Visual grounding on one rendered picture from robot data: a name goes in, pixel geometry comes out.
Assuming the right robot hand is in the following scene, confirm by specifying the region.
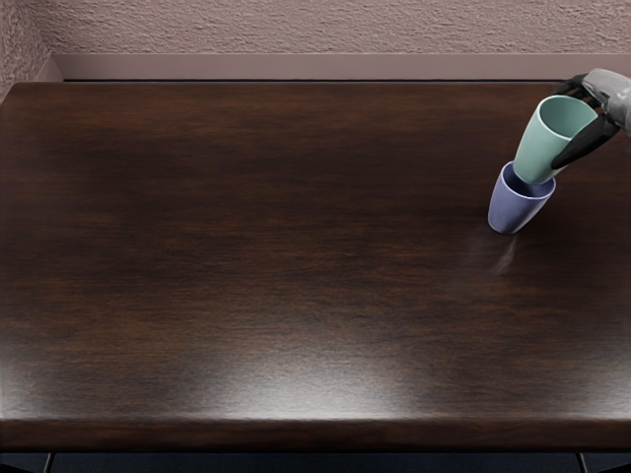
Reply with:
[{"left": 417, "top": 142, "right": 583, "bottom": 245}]
[{"left": 550, "top": 67, "right": 631, "bottom": 170}]

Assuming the green cup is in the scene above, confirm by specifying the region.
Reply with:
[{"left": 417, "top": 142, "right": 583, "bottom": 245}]
[{"left": 513, "top": 95, "right": 600, "bottom": 185}]

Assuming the purple cup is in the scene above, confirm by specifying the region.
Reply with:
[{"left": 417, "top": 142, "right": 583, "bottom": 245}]
[{"left": 487, "top": 161, "right": 557, "bottom": 236}]

